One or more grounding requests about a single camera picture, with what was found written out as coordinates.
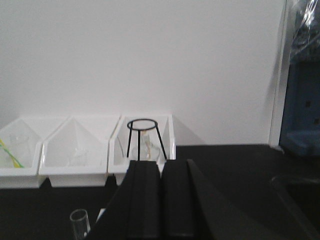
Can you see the yellow green stirring stick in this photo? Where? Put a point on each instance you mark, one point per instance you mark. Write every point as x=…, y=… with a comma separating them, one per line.
x=15, y=162

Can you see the left white storage bin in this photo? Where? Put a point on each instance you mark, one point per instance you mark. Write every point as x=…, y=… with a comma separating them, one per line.
x=21, y=146

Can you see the white storage bin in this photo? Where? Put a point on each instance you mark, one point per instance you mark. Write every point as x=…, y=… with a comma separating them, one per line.
x=118, y=163
x=21, y=146
x=76, y=154

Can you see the right white storage bin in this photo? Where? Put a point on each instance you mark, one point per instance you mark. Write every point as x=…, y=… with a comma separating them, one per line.
x=118, y=163

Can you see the black lab sink basin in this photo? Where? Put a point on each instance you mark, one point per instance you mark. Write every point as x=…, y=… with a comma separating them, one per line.
x=301, y=196

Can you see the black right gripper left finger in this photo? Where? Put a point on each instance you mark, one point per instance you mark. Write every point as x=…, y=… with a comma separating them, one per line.
x=134, y=212

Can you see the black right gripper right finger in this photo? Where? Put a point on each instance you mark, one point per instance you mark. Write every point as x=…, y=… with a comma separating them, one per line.
x=194, y=210

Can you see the clear glass flask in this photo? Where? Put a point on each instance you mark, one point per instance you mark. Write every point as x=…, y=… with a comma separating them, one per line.
x=148, y=151

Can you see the black wire tripod stand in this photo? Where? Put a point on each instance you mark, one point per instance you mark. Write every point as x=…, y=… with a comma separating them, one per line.
x=139, y=125

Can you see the clear bag of pegs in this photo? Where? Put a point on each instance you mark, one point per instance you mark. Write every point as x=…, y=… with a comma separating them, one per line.
x=305, y=46

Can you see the blue pegboard drying rack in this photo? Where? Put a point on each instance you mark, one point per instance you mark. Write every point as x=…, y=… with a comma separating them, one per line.
x=300, y=129

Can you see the middle white storage bin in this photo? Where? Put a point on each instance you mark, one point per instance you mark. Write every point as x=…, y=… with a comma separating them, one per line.
x=76, y=154

